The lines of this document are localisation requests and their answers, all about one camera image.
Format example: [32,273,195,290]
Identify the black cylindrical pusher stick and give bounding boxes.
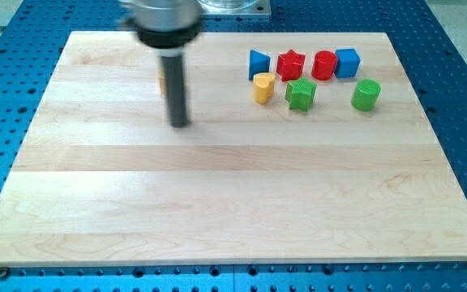
[161,54,188,128]

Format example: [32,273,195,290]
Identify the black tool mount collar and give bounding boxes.
[121,17,202,49]

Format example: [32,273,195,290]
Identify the yellow hexagon block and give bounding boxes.
[158,69,166,95]

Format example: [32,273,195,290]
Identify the yellow heart block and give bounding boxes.
[253,72,276,105]

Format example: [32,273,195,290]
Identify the blue triangle block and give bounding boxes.
[248,49,271,81]

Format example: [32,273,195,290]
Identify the red star block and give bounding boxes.
[276,49,306,82]

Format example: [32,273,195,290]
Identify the green star block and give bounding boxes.
[285,77,317,112]

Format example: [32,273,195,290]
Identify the red cylinder block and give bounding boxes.
[311,50,338,81]

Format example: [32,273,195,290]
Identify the light wooden board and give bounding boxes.
[0,31,467,267]

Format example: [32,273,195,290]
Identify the blue cube block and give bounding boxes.
[334,48,361,79]

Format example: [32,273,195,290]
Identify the green cylinder block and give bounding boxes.
[351,79,381,111]

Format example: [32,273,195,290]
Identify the left front board screw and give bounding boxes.
[0,267,11,281]

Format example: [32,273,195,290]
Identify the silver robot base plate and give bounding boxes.
[198,0,272,19]

